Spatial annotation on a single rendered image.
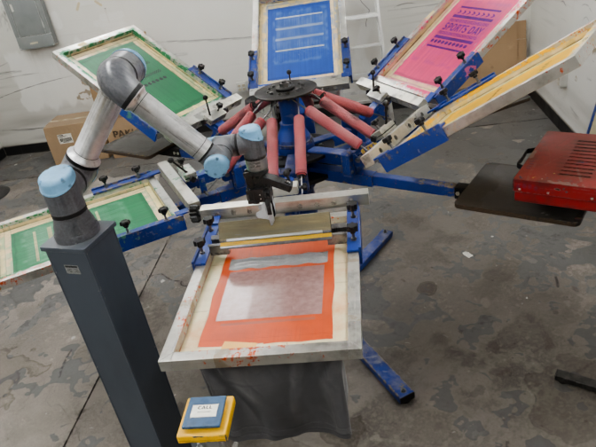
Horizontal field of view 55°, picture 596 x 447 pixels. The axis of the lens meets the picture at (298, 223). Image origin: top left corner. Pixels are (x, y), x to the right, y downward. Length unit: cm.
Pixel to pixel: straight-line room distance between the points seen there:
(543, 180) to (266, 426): 125
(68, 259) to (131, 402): 67
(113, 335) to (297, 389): 72
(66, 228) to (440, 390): 180
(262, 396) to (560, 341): 173
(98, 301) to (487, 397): 174
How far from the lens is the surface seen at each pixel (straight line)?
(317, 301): 186
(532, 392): 290
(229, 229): 210
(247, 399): 194
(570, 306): 340
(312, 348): 164
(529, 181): 217
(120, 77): 181
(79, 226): 203
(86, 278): 208
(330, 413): 196
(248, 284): 200
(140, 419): 249
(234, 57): 621
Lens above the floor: 207
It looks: 29 degrees down
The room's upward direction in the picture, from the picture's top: 10 degrees counter-clockwise
